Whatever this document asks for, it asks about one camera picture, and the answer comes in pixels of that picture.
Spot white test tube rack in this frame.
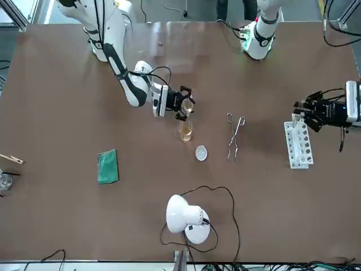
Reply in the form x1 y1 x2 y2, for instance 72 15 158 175
284 120 314 169

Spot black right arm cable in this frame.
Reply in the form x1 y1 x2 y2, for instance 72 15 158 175
94 0 172 89

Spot wooden test tube clamp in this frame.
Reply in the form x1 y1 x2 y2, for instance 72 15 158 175
0 154 25 166

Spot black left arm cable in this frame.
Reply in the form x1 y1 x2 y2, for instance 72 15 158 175
321 0 361 152

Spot aluminium frame post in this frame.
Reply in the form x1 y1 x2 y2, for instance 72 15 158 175
173 250 190 271

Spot metal crucible tongs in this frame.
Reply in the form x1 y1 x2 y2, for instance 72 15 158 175
227 112 246 163

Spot glass beaker with amber liquid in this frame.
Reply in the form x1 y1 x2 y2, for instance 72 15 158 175
177 120 195 143

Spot clear glass burner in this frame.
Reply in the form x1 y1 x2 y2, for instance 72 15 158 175
0 172 14 193

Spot small white dish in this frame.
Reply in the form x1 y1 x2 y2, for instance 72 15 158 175
195 145 209 162

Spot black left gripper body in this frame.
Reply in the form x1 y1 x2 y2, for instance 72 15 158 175
317 101 348 126

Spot person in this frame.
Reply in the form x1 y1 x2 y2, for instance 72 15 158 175
216 0 259 21

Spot white desk lamp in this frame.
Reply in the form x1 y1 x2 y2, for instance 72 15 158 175
165 194 212 245

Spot black lamp cable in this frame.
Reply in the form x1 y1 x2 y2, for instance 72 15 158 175
160 185 241 265

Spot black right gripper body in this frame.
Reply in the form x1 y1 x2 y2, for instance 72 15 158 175
166 90 185 112

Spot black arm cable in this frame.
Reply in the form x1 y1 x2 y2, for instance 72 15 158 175
321 0 361 152
94 0 172 89

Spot small clear glass beaker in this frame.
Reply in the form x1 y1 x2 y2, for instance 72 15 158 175
180 98 196 114

